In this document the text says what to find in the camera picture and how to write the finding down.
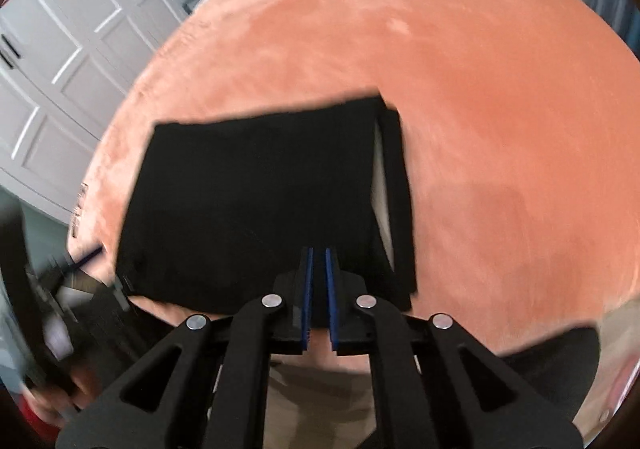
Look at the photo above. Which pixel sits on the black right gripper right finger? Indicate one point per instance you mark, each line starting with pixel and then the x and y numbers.
pixel 434 384

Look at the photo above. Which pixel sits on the orange velvet bed cover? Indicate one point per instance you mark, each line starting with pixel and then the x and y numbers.
pixel 521 129

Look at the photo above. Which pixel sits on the white panelled wardrobe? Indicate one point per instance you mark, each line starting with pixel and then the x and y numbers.
pixel 66 66

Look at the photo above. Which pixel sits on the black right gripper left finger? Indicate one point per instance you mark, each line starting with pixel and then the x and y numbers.
pixel 205 385

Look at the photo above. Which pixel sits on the black pants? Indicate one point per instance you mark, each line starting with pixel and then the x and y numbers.
pixel 219 210

